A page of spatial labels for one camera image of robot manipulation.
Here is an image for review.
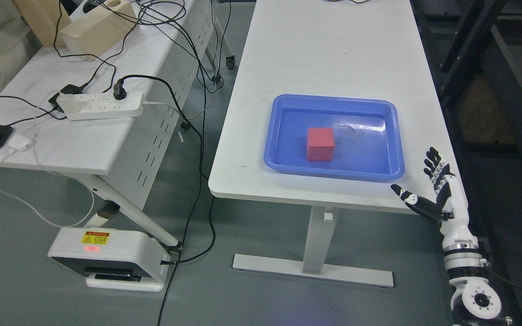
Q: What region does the white desk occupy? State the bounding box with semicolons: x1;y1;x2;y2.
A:
208;0;457;287

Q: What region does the black metal shelf left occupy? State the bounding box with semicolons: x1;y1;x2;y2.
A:
411;0;522;278

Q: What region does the white folding table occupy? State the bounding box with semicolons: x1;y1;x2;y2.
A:
0;0;214;248

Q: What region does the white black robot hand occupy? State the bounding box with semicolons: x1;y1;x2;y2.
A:
390;147;479;252

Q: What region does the white charger adapter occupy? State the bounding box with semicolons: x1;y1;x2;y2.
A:
7;134;34;152

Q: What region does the blue plastic tray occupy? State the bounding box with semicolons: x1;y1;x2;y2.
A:
263;94;405;182

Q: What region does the white base unit warning label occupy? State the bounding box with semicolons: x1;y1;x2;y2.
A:
48;227;170;292

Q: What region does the white power strip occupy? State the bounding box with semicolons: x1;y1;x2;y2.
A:
56;91;143;120

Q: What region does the black power cable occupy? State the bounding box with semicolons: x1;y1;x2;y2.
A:
113;75;217;326

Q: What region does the wooden block with hole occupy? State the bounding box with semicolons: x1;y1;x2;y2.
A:
59;0;137;61

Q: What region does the pink foam block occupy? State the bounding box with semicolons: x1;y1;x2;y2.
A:
306;127;335;162

